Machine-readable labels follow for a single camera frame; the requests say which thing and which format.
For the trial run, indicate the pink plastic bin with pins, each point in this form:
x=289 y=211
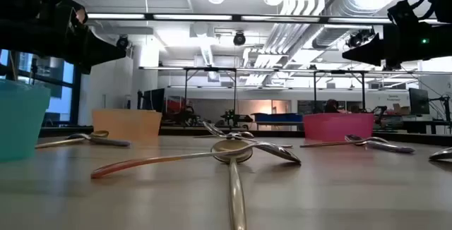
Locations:
x=335 y=127

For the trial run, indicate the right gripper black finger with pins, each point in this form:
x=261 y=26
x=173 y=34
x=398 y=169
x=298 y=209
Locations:
x=370 y=51

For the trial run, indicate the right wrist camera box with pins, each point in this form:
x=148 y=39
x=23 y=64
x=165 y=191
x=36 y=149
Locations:
x=402 y=13

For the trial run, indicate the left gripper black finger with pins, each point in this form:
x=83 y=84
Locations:
x=102 y=53

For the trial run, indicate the orange plastic bin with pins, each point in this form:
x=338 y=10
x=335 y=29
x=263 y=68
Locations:
x=127 y=124

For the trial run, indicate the black computer monitor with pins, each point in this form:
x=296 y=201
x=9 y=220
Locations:
x=419 y=101
x=154 y=99

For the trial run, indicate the overhead light bar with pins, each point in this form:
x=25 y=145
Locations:
x=192 y=17

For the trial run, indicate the teal green plastic bin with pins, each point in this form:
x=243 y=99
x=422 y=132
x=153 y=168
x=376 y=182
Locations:
x=21 y=124

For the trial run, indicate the black background station frame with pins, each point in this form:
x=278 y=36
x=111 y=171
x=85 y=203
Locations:
x=315 y=92
x=186 y=92

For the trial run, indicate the black hanging ceiling camera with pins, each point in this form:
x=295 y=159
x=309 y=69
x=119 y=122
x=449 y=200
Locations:
x=239 y=39
x=122 y=42
x=356 y=39

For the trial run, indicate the blue storage crate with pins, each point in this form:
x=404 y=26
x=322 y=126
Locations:
x=279 y=117

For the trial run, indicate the person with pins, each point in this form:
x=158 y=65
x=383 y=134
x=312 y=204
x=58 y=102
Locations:
x=332 y=106

